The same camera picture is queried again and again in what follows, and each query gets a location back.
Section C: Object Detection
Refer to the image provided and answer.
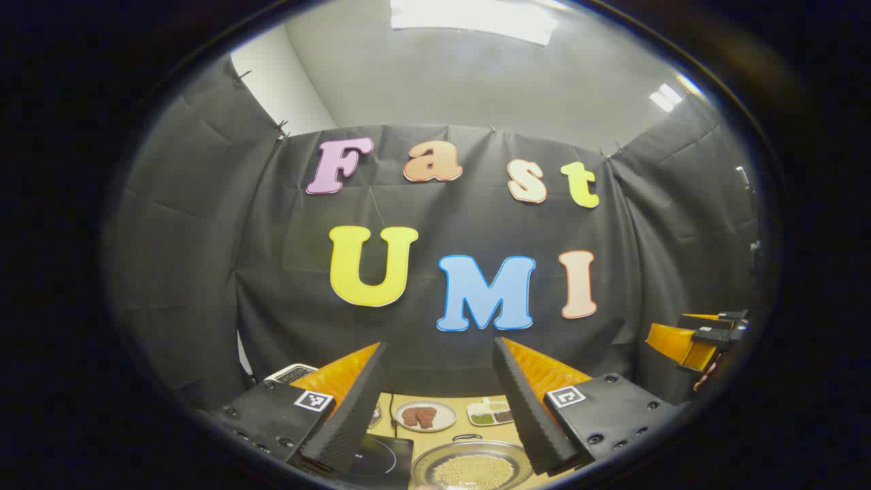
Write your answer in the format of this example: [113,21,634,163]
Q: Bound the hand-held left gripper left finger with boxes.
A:
[204,342,389,476]

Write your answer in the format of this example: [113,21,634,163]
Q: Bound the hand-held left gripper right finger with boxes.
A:
[493,336,681,476]

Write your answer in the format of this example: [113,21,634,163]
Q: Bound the black induction cooktop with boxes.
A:
[340,434,414,489]

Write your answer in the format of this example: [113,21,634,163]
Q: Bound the stainless steel pot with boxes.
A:
[411,434,536,490]

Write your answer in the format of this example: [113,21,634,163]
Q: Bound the white divided dish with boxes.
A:
[467,397,516,427]

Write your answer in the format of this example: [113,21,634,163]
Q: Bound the heap of yellow soybeans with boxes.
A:
[433,454,515,488]

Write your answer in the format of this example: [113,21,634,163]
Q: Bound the white toaster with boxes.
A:
[265,363,318,384]

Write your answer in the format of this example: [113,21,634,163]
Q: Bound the white round plate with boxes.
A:
[395,400,457,434]

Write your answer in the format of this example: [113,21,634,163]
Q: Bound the black backdrop cloth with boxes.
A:
[102,54,766,412]

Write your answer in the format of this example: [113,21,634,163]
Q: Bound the small ceiling light panel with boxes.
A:
[649,82,684,114]

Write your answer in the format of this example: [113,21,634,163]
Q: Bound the large ceiling light panel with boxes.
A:
[391,0,559,46]

